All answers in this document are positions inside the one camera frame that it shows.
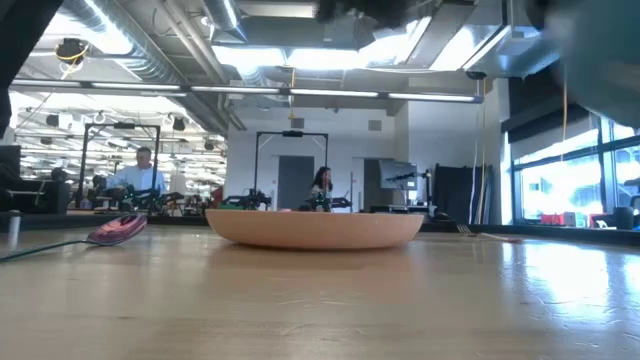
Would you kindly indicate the blue ribbed bowl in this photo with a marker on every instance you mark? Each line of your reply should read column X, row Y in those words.
column 600, row 55

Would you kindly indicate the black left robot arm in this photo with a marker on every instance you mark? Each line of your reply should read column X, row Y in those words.
column 17, row 40

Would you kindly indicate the background black robot arm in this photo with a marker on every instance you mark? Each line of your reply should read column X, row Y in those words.
column 340, row 202
column 247, row 201

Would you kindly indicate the long ceiling light bar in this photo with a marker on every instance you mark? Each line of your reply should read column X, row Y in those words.
column 240, row 90

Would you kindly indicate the grey monitor on stand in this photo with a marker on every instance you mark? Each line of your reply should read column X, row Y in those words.
column 397, row 174

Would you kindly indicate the person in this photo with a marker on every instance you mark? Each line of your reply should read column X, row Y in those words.
column 137, row 176
column 322, row 184

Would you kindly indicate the black curtain panel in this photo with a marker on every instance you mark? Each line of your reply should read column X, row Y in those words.
column 457, row 195

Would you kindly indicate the red box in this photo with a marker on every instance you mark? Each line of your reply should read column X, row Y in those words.
column 552, row 219

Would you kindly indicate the black cylinder container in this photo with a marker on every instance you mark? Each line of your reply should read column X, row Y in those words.
column 623, row 218

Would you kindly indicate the peach shallow plate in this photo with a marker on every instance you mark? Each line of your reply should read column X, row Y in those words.
column 315, row 230

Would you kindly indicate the black dome security camera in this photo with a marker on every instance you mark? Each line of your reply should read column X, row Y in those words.
column 476, row 75

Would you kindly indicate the square wall vent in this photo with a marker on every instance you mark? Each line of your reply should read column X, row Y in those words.
column 375, row 125
column 297, row 123

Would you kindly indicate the silver ventilation duct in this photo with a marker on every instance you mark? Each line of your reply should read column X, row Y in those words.
column 225, row 15

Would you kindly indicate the black metal gantry frame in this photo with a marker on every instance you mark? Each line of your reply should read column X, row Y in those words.
column 292, row 134
column 120, row 126

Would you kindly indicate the short metal post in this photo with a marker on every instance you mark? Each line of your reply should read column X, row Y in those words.
column 14, row 227

